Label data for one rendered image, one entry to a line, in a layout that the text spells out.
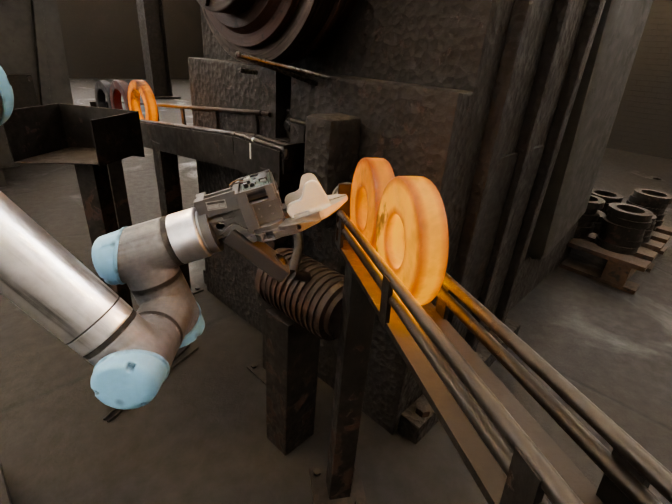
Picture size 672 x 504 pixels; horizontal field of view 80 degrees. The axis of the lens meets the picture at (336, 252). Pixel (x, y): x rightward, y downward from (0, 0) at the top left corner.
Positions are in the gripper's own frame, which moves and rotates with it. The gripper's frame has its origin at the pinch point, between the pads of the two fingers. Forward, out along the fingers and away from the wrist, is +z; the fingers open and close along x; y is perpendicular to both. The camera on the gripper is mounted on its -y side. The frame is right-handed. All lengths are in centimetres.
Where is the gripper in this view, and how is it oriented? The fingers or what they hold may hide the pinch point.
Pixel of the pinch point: (340, 203)
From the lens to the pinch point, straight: 61.4
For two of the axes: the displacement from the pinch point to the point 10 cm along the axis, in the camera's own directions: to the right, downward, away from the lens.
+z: 9.5, -3.0, 0.5
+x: -1.9, -4.5, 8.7
